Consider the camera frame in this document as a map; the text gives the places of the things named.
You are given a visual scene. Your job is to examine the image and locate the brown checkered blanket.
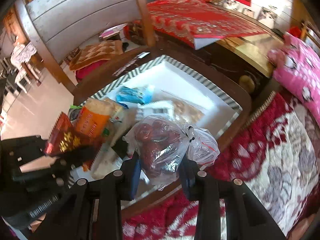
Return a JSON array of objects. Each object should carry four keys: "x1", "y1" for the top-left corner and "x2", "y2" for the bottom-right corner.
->
[{"x1": 69, "y1": 40, "x2": 124, "y2": 70}]

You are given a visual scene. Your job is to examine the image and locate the striped white tray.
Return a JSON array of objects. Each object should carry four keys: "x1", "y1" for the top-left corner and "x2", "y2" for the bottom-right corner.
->
[{"x1": 74, "y1": 47, "x2": 253, "y2": 205}]

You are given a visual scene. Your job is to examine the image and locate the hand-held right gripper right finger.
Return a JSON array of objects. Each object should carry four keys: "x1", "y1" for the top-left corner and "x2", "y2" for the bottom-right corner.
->
[{"x1": 179, "y1": 155, "x2": 288, "y2": 240}]

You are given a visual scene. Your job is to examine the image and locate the white packet with black print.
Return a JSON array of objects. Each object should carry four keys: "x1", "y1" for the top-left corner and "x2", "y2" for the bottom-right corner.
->
[{"x1": 136, "y1": 100, "x2": 175, "y2": 118}]

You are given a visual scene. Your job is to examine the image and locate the white chair with floral cloth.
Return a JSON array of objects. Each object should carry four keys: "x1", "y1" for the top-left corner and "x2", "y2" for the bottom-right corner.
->
[{"x1": 10, "y1": 41, "x2": 38, "y2": 85}]

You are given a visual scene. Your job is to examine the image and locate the clear bag of red dates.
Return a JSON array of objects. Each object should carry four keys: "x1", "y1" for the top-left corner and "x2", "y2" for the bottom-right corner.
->
[{"x1": 123, "y1": 115, "x2": 220, "y2": 192}]

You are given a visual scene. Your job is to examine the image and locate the reddish brown snack packet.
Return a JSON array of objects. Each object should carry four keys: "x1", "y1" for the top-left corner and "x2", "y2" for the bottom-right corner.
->
[{"x1": 44, "y1": 112, "x2": 100, "y2": 158}]

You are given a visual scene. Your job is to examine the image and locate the orange cracker packet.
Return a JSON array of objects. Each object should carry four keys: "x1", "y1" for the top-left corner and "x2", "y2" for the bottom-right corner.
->
[{"x1": 75, "y1": 99, "x2": 125, "y2": 138}]

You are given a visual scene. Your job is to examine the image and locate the large blue white cracker packet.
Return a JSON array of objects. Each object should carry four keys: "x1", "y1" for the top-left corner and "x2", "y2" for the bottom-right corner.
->
[{"x1": 115, "y1": 85, "x2": 208, "y2": 127}]

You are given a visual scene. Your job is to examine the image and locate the large framed photo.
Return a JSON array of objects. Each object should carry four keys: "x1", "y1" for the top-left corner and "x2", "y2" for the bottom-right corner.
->
[{"x1": 259, "y1": 6, "x2": 278, "y2": 23}]

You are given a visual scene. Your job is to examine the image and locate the wooden post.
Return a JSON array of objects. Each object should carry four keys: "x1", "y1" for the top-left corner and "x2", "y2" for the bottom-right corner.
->
[{"x1": 131, "y1": 0, "x2": 157, "y2": 48}]

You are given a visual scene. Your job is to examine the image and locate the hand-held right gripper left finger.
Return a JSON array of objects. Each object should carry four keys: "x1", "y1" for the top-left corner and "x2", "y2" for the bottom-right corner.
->
[{"x1": 31, "y1": 155, "x2": 143, "y2": 240}]

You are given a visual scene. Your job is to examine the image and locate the pink penguin print pillow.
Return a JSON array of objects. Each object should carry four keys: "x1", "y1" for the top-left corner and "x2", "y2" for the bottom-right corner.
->
[{"x1": 267, "y1": 31, "x2": 320, "y2": 125}]

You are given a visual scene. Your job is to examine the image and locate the dark wooden cabinet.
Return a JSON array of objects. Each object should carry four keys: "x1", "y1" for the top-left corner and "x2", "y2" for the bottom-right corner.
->
[{"x1": 130, "y1": 22, "x2": 278, "y2": 100}]

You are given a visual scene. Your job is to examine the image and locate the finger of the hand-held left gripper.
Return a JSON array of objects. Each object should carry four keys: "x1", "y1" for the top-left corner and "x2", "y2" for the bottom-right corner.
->
[{"x1": 61, "y1": 145, "x2": 98, "y2": 168}]

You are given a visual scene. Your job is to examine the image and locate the green black snack packet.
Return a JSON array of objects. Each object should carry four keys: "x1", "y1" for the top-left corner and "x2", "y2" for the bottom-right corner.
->
[{"x1": 69, "y1": 104, "x2": 83, "y2": 117}]

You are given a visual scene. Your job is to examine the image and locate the red patterned cloth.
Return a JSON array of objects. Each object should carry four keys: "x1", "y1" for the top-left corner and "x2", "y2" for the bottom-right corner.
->
[{"x1": 124, "y1": 0, "x2": 267, "y2": 50}]

